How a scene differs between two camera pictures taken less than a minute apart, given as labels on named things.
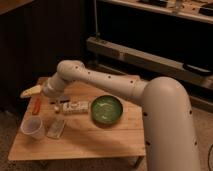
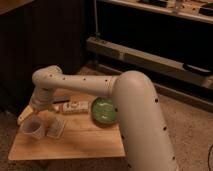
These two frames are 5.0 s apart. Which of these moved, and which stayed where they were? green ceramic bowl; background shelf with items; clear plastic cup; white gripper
Moved: white gripper
Stayed: background shelf with items; green ceramic bowl; clear plastic cup
